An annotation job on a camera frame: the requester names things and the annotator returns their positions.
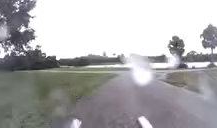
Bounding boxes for dark hedge row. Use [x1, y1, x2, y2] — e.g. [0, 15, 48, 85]
[0, 54, 125, 72]

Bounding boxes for grey asphalt path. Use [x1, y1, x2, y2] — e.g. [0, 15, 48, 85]
[50, 68, 217, 128]

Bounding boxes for robot's own part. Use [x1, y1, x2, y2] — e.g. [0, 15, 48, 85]
[137, 115, 154, 128]

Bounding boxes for small round tree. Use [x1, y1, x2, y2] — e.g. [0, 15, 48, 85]
[167, 35, 186, 69]

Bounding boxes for green grass field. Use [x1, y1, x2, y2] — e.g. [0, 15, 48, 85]
[0, 67, 120, 128]

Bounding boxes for grass verge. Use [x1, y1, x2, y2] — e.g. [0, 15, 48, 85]
[159, 68, 217, 98]

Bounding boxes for pale water strip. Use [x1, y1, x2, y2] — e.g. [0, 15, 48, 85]
[85, 61, 217, 70]

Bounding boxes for distant tree line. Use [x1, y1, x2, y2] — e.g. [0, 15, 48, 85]
[147, 50, 217, 64]

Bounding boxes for large dark tree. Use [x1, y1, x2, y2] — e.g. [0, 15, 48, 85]
[0, 0, 47, 71]

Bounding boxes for tall thin-trunk tree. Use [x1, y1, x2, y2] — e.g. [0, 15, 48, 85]
[199, 23, 217, 68]

